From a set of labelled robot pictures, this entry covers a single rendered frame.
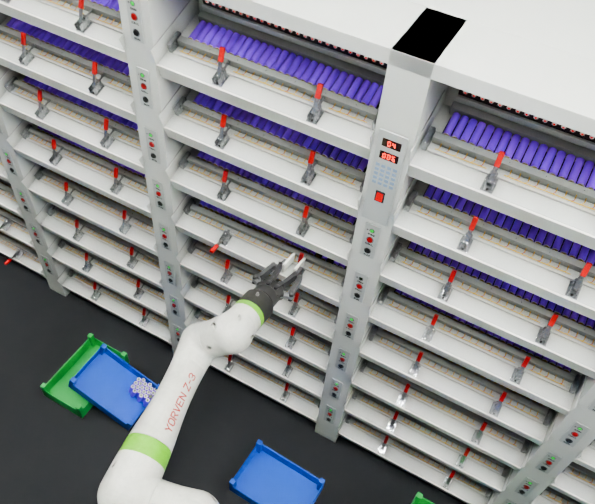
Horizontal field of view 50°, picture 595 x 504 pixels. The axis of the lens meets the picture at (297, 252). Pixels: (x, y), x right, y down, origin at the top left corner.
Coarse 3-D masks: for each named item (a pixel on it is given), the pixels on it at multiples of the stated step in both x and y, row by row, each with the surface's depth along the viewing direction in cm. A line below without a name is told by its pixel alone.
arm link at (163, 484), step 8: (160, 488) 139; (168, 488) 140; (176, 488) 141; (184, 488) 141; (192, 488) 143; (152, 496) 138; (160, 496) 138; (168, 496) 138; (176, 496) 139; (184, 496) 139; (192, 496) 139; (200, 496) 140; (208, 496) 141
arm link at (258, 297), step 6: (246, 294) 169; (252, 294) 169; (258, 294) 168; (264, 294) 170; (252, 300) 167; (258, 300) 167; (264, 300) 168; (270, 300) 170; (258, 306) 166; (264, 306) 168; (270, 306) 170; (264, 312) 167; (270, 312) 170; (264, 318) 167
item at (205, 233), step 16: (176, 224) 208; (192, 224) 207; (208, 224) 207; (208, 240) 204; (240, 240) 203; (256, 240) 203; (240, 256) 202; (256, 256) 200; (272, 256) 200; (288, 256) 200; (272, 272) 199; (288, 272) 197; (304, 272) 197; (304, 288) 197; (320, 288) 194; (336, 288) 194; (336, 304) 194
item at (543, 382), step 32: (384, 288) 192; (384, 320) 188; (416, 320) 187; (448, 320) 184; (448, 352) 182; (480, 352) 182; (512, 352) 178; (512, 384) 177; (544, 384) 176; (576, 384) 173
